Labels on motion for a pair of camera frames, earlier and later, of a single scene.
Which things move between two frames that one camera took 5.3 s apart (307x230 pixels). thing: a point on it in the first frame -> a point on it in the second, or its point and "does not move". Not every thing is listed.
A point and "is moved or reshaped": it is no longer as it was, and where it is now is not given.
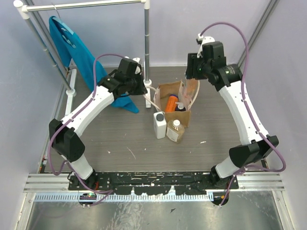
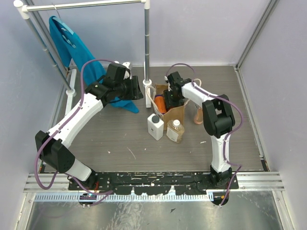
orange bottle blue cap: x=171 y=105 is moved or reshaped
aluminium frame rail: x=269 y=180 does not move
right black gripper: x=192 y=71 -> x=169 y=103
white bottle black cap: x=160 y=124 is moved or reshaped
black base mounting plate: x=153 y=183 does not move
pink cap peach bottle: x=189 y=88 is moved or reshaped
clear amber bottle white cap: x=175 y=130 does not move
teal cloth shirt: x=74 y=55 does not move
